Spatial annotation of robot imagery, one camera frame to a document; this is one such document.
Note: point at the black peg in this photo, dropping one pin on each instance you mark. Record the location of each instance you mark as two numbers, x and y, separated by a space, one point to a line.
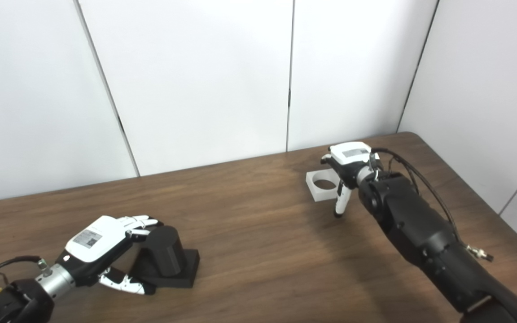
166 255

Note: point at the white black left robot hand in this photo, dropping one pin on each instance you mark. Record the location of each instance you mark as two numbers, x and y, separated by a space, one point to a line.
94 242

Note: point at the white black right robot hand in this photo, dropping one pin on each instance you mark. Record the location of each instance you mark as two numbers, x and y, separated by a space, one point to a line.
350 161

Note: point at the white square piece with hole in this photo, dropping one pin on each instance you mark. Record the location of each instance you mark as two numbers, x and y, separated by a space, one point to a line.
323 194

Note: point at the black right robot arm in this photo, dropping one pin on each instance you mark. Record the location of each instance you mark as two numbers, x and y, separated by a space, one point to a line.
424 233

